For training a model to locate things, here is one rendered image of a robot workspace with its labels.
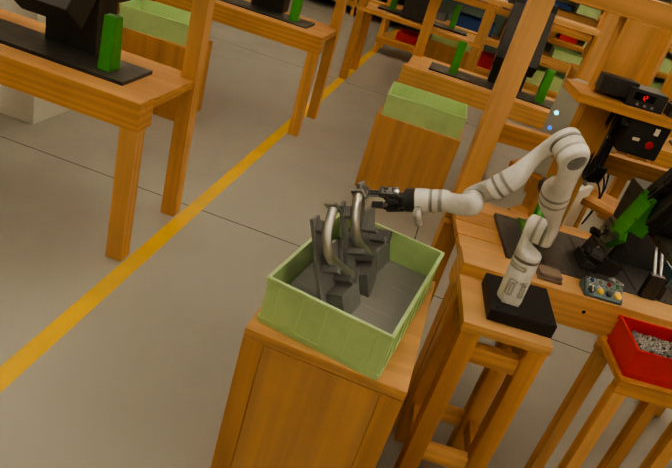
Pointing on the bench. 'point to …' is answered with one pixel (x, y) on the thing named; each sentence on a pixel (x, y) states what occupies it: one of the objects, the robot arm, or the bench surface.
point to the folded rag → (549, 274)
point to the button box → (598, 288)
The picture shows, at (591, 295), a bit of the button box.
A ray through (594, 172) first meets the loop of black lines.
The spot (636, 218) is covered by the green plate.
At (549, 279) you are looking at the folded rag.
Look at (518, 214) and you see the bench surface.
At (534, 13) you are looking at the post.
